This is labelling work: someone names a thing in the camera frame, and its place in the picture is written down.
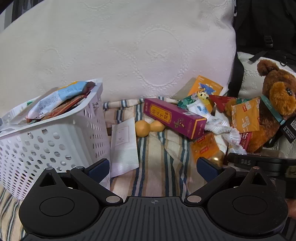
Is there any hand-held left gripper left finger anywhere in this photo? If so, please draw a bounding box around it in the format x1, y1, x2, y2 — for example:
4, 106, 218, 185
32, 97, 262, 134
35, 159, 123, 206

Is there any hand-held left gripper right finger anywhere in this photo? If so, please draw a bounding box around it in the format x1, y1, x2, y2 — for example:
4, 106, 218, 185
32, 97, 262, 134
184, 157, 274, 207

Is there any orange transparent packet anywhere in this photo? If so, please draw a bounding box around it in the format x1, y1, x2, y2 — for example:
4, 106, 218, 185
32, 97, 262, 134
191, 133, 229, 166

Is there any white paper sachet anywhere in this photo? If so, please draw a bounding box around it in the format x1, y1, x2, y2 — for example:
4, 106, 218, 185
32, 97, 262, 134
110, 118, 139, 178

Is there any white plastic basket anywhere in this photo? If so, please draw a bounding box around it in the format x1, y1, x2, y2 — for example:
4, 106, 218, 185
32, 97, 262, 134
0, 79, 111, 200

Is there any small red packet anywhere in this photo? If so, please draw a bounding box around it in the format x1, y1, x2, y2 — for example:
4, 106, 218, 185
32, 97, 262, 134
240, 133, 253, 150

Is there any black hang tag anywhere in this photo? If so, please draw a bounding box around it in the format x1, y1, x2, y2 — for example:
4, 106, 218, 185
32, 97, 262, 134
280, 116, 296, 143

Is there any white crumpled wrapper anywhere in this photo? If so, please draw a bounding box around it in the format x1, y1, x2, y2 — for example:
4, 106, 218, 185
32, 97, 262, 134
205, 115, 246, 154

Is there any orange square sachet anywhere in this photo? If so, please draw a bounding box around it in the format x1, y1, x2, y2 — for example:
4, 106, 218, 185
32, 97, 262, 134
231, 97, 261, 134

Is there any yellow gourd toy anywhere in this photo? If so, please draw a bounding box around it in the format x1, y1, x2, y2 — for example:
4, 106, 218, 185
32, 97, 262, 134
135, 120, 165, 138

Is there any purple long box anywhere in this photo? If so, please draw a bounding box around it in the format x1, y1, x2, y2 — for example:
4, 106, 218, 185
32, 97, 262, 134
143, 98, 208, 140

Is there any red triangular packet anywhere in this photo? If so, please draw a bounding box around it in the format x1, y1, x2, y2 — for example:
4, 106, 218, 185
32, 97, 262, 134
209, 95, 237, 112

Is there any green patterned packet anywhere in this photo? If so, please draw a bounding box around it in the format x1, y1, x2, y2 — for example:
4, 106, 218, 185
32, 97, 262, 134
178, 95, 197, 109

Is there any brown red snack packet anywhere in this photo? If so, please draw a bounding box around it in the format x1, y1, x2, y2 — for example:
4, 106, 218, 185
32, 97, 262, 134
42, 94, 90, 120

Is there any brown teddy bear plush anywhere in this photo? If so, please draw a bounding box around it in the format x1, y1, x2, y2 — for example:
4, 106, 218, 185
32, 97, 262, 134
225, 59, 296, 154

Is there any orange pixel print box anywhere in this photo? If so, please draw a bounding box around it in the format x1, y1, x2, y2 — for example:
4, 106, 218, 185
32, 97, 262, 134
188, 75, 224, 113

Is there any light blue yellow snack packet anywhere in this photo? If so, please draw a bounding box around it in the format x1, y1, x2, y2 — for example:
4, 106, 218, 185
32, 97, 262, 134
26, 81, 87, 118

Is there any white quilted cushion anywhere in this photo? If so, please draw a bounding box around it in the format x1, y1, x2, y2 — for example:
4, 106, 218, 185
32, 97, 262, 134
237, 51, 296, 100

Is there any white printed snack packet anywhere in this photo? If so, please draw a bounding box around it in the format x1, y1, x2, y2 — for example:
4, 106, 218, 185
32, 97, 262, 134
0, 101, 36, 133

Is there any large white embossed pillow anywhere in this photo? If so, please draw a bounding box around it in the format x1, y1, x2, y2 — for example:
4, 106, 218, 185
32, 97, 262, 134
0, 0, 238, 112

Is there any black backpack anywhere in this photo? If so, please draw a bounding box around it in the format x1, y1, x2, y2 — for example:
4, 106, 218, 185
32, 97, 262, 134
228, 0, 296, 97

